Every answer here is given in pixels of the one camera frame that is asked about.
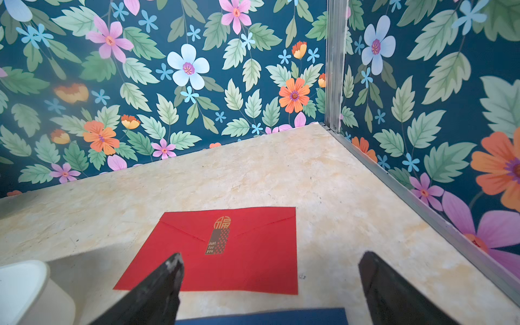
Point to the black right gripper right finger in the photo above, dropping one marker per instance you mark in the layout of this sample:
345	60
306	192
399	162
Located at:
391	299

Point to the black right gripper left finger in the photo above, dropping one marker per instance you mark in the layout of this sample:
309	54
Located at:
153	301

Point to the white plastic storage box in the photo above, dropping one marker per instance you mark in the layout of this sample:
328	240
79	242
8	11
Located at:
30	296

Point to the navy blue envelope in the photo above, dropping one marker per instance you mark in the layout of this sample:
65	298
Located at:
313	316

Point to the red envelope gold sticker back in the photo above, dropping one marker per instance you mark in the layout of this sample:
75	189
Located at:
251	249

